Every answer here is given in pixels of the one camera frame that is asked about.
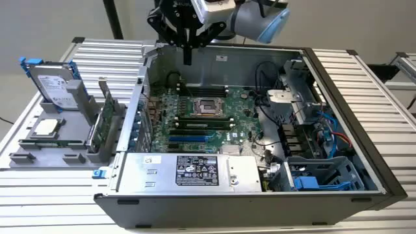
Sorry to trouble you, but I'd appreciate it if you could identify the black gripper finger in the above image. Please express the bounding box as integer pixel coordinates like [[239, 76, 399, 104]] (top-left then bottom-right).
[[187, 21, 228, 65], [147, 8, 188, 65]]

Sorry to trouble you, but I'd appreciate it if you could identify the green graphics card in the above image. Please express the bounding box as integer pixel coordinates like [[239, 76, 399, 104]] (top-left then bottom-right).
[[85, 77, 120, 154]]

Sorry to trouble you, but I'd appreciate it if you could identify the black stand pole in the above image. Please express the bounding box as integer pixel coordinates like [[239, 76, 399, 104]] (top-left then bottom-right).
[[103, 0, 124, 39]]

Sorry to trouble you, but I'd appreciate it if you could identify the CPU socket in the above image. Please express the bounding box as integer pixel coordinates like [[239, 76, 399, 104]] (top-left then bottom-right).
[[189, 97, 225, 117]]

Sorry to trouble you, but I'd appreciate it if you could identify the green motherboard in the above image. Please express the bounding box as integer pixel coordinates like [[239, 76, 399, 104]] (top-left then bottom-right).
[[143, 85, 264, 156]]

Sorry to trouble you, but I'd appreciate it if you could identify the black expansion slot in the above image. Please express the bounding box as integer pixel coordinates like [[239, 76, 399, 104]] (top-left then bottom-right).
[[169, 129, 207, 136]]

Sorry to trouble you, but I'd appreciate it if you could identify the blue expansion slot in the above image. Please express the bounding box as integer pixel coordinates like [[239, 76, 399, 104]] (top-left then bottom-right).
[[168, 135, 208, 144]]

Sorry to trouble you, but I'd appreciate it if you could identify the hard disk in blue carrier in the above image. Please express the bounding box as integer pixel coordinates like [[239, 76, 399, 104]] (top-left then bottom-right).
[[19, 56, 91, 114]]

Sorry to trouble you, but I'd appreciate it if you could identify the small silver heatsink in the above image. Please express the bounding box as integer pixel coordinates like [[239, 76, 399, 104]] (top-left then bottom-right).
[[221, 144, 243, 155]]

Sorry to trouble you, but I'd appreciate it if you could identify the grey parts rack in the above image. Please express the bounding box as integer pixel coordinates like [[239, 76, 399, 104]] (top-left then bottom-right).
[[8, 80, 128, 169]]

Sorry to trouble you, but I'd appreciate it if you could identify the silver CPU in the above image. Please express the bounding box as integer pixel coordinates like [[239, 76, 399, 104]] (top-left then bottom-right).
[[32, 119, 61, 136]]

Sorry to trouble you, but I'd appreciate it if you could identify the green RAM stick, white label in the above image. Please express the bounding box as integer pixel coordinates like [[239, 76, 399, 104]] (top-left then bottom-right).
[[21, 138, 85, 148]]

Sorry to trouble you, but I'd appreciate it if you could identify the silver power supply unit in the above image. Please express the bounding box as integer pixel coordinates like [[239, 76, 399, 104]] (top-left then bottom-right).
[[116, 153, 263, 193]]

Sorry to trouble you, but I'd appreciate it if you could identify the blue drive carrier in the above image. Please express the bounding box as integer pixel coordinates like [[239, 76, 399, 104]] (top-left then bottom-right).
[[292, 175, 352, 191]]

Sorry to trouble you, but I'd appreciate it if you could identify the open grey PC case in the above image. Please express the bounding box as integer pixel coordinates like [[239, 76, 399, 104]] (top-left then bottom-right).
[[93, 39, 409, 230]]

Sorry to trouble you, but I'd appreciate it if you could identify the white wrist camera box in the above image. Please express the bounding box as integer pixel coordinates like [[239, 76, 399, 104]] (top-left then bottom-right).
[[189, 0, 235, 25]]

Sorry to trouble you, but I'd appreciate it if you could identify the short black looped wire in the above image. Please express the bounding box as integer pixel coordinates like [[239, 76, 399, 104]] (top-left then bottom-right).
[[165, 71, 181, 86]]

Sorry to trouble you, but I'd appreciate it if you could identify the long black looped wire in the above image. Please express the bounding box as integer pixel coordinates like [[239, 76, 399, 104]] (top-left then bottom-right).
[[255, 60, 279, 93]]

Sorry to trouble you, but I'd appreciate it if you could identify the metal disk bay bracket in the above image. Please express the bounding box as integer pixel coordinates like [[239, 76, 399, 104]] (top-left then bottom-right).
[[265, 59, 325, 125]]

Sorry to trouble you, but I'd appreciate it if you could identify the blue wire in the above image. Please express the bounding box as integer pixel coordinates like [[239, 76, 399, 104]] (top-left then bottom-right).
[[316, 111, 340, 156]]

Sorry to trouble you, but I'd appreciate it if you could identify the black table bracket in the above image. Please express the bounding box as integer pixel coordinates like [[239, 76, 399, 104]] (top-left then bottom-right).
[[367, 62, 401, 81]]

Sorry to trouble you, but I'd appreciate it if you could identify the red wire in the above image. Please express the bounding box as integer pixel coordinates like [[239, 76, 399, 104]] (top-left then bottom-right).
[[336, 133, 353, 147]]

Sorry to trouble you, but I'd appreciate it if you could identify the aluminium frame table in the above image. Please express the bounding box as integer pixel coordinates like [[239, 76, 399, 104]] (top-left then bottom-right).
[[383, 51, 416, 91]]

